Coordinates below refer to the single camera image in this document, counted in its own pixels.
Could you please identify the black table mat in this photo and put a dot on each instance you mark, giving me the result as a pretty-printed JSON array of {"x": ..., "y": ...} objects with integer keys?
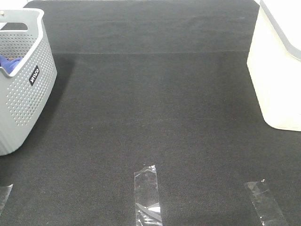
[{"x": 143, "y": 83}]

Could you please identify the blue cloth in basket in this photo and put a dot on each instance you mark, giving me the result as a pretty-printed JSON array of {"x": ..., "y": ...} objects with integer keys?
[{"x": 9, "y": 65}]

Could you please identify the white plastic basket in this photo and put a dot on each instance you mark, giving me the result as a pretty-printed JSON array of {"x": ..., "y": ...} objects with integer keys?
[{"x": 274, "y": 63}]

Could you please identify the clear tape strip centre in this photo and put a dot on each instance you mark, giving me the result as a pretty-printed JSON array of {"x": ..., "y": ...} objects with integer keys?
[{"x": 147, "y": 206}]

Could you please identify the clear tape strip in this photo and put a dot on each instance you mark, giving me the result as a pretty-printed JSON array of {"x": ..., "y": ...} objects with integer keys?
[
  {"x": 264, "y": 203},
  {"x": 147, "y": 206},
  {"x": 4, "y": 195}
]

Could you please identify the clear tape strip right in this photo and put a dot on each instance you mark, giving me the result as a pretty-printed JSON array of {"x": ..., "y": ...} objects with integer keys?
[{"x": 264, "y": 203}]

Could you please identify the grey perforated laundry basket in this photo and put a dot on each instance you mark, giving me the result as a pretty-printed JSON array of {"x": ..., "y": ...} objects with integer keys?
[{"x": 25, "y": 91}]

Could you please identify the clear tape strip left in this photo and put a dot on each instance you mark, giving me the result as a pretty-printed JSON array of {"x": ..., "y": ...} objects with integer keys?
[{"x": 4, "y": 195}]

